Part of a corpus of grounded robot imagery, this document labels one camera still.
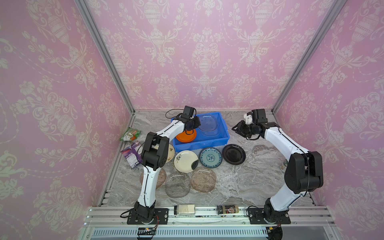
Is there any orange plastic plate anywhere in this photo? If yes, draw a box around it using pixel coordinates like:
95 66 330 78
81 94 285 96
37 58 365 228
176 130 197 143

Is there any black round plate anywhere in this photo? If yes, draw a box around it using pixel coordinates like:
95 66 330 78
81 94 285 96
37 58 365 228
222 144 246 165

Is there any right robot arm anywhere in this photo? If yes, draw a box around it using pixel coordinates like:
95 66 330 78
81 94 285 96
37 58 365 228
232 109 324 223

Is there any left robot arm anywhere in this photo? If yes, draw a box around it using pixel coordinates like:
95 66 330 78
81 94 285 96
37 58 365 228
132 106 201 223

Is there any blue plastic bin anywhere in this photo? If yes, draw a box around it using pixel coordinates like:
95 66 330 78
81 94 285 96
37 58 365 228
172 112 230 152

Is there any cream round plate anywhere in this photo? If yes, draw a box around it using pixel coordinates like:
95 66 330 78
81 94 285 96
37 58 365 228
166 145 175 163

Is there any blue patterned ceramic plate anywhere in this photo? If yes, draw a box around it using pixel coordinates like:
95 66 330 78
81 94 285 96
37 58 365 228
199 148 223 169

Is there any white plate black accent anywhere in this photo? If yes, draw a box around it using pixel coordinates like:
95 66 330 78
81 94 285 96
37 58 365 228
174 150 199 173

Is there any green tin can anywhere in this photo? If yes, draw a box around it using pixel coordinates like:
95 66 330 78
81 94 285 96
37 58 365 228
280 160 289 172

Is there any green snack packet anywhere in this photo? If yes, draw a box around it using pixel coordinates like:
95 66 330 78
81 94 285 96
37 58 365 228
120 128 141 142

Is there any amber glass plate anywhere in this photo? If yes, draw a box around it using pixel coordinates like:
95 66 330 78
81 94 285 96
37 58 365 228
191 167 217 193

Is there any brown tinted glass plate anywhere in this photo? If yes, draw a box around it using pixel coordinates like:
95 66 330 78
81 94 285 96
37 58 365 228
139 169 167 189

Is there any purple snack packet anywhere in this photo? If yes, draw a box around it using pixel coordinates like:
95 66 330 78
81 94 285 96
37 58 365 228
120 141 143 169

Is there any grey clear glass plate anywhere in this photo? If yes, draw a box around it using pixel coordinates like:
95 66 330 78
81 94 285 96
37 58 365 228
166 172 191 198

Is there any dark spice jar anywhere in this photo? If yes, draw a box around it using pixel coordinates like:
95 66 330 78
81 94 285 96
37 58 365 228
217 205 240 215

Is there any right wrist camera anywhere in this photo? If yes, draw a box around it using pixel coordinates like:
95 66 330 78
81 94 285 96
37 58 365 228
244 112 253 125

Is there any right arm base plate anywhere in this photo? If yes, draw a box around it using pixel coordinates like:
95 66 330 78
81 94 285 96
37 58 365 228
245 206 291 225

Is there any white jar on rail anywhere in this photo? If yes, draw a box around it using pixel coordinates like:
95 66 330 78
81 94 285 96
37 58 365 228
174 204 196 216

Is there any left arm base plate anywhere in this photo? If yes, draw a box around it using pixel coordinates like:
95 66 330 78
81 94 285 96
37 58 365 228
127 208 169 225

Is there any aluminium front rail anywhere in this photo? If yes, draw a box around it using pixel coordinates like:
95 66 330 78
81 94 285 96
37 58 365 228
78 206 342 240

